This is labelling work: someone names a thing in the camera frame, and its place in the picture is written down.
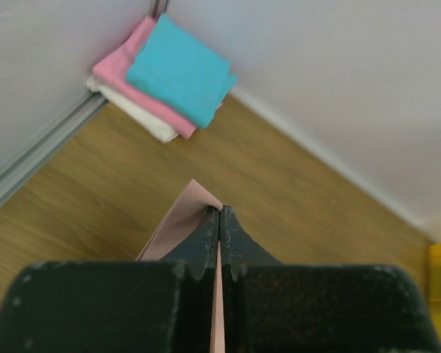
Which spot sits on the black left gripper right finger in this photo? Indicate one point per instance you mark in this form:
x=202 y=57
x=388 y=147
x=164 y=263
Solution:
x=273 y=307

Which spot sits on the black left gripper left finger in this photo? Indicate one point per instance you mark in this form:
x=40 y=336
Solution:
x=116 y=306

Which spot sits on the dusty pink t shirt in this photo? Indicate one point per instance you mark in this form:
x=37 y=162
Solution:
x=182 y=218

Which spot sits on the folded white t shirt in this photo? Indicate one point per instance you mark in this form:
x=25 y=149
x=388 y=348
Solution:
x=160 y=130

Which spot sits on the folded pink t shirt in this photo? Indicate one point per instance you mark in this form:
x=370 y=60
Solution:
x=113 y=69

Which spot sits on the folded teal t shirt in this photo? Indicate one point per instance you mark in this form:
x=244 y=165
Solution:
x=178 y=69

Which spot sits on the aluminium frame rail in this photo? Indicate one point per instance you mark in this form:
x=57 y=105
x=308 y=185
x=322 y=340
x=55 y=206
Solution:
x=18 y=171

